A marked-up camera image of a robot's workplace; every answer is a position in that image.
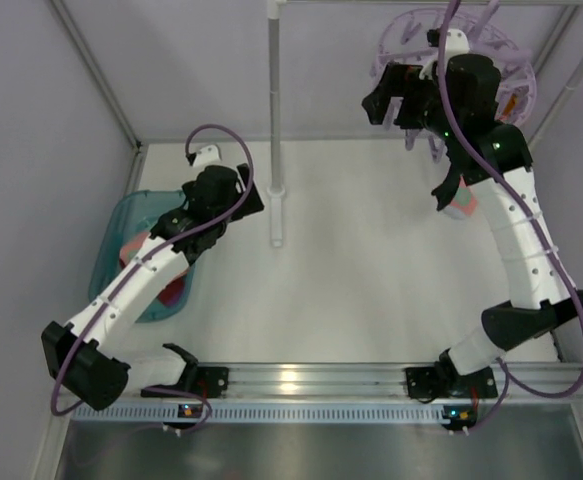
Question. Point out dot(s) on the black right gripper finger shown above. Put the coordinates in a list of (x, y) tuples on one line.
[(445, 192), (392, 84)]

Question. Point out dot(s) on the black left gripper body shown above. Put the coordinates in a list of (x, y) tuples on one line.
[(249, 192)]

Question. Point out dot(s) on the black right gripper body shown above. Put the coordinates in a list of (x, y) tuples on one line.
[(388, 93)]

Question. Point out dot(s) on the lilac round clip hanger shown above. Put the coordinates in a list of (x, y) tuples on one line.
[(412, 36)]

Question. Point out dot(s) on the pink patterned sock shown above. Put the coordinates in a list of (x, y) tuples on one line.
[(130, 249), (463, 205)]

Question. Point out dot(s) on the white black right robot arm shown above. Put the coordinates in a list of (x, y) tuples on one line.
[(493, 160)]

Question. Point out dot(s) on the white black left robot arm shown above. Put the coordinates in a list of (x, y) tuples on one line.
[(82, 354)]

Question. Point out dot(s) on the white grey rack pole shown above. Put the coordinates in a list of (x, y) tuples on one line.
[(276, 190)]

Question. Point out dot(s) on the teal transparent plastic bin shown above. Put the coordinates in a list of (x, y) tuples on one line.
[(135, 213)]

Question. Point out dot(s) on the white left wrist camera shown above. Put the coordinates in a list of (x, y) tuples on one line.
[(205, 156)]

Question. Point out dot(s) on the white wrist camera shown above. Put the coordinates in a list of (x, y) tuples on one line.
[(205, 156), (457, 44)]

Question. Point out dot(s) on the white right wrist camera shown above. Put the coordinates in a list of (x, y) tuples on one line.
[(457, 44)]

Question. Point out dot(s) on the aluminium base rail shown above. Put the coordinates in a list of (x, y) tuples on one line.
[(281, 380)]

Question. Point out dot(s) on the grey slotted cable duct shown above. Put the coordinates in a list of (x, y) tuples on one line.
[(223, 412)]

